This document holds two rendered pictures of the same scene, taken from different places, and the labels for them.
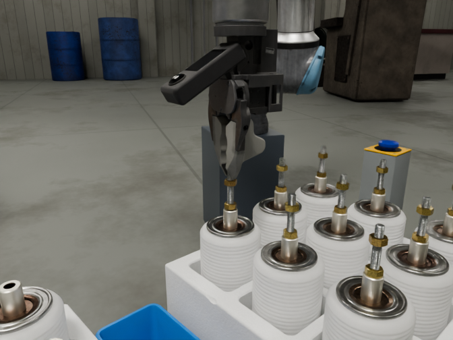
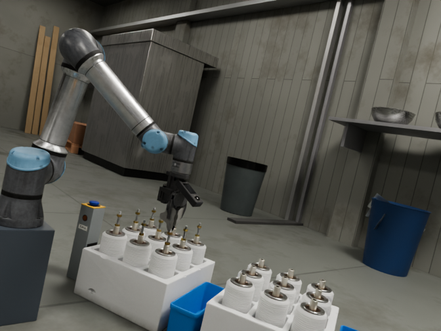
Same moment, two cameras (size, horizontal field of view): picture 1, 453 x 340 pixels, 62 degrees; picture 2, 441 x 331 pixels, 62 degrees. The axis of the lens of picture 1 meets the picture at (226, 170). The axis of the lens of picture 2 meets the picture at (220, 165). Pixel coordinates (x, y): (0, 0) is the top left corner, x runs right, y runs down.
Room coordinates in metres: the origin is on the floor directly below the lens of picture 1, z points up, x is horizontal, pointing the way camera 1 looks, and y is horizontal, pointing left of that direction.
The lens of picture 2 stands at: (0.99, 1.25, 0.68)
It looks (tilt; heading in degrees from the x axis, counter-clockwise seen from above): 3 degrees down; 245
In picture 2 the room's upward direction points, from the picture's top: 13 degrees clockwise
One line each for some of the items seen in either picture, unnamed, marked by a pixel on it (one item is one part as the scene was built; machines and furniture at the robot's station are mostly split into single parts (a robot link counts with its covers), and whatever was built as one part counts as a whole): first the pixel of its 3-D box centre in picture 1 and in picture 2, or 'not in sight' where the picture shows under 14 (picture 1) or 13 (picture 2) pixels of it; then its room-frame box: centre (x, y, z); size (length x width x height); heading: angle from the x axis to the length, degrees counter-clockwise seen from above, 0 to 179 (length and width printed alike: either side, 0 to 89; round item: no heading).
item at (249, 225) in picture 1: (230, 226); (165, 252); (0.54, -0.01, 0.25); 0.08 x 0.08 x 0.01
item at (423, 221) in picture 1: (422, 224); not in sight; (0.44, -0.25, 0.30); 0.01 x 0.01 x 0.08
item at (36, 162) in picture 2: not in sight; (27, 169); (1.03, -0.05, 0.47); 0.13 x 0.12 x 0.14; 72
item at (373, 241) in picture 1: (378, 239); not in sight; (0.36, -0.16, 0.32); 0.02 x 0.02 x 0.01; 55
